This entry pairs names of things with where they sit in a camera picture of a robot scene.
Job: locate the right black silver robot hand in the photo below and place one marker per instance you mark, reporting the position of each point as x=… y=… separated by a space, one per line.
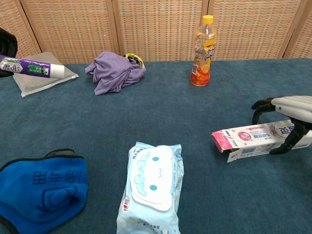
x=297 y=107

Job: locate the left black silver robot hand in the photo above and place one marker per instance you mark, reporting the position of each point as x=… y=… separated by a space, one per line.
x=8 y=44

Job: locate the purple toothpaste tube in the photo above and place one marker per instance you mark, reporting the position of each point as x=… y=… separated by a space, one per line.
x=36 y=68

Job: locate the white pink toothpaste box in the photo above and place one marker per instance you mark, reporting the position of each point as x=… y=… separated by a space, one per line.
x=256 y=139

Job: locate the grey cloth in clear bag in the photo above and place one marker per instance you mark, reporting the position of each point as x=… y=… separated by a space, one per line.
x=44 y=84

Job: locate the crumpled purple cloth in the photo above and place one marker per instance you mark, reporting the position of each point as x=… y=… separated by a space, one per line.
x=112 y=73

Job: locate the orange drink bottle yellow cap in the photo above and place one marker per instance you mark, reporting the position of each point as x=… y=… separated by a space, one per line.
x=203 y=48

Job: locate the blue cloth with black trim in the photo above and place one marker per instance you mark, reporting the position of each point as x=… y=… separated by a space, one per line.
x=36 y=190

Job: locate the woven folding screen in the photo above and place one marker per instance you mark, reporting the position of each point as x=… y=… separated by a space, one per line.
x=158 y=29

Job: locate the light blue wet wipes pack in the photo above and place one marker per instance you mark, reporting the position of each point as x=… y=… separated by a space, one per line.
x=151 y=182

